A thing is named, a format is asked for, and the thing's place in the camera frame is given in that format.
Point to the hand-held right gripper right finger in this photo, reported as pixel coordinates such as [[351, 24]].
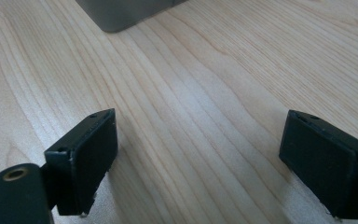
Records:
[[320, 161]]

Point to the grey compartment storage box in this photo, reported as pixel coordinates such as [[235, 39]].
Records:
[[121, 14]]

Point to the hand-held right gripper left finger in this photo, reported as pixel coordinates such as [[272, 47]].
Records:
[[90, 161]]

